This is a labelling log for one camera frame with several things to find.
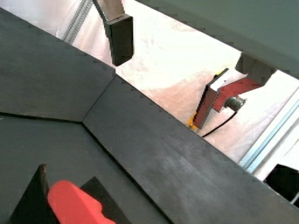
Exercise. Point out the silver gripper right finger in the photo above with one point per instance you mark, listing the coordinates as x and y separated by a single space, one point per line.
256 70

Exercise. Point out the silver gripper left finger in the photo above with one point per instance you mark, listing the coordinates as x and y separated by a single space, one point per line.
119 29

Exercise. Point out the red square-circle object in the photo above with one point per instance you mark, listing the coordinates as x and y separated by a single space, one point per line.
73 206

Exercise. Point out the red clamp on frame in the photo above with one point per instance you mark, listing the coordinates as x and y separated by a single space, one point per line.
220 94

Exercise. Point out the aluminium frame profile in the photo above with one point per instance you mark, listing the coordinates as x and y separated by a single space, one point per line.
272 134

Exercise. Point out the black curved support bracket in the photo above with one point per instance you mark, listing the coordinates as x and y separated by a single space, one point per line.
33 209

